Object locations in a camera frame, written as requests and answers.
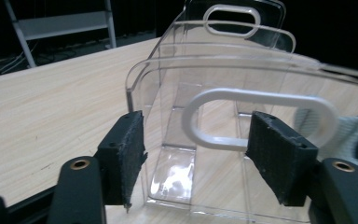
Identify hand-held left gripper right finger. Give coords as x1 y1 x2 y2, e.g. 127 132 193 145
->
245 110 320 207

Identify white metal table frame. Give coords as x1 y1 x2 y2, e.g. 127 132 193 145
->
3 0 117 68

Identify white floor cables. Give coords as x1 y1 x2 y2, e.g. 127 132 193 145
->
0 49 26 75

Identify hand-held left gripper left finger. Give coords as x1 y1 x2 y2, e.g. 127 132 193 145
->
93 110 148 214

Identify clear plastic divided organizer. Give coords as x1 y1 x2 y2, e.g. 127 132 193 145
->
125 0 358 224

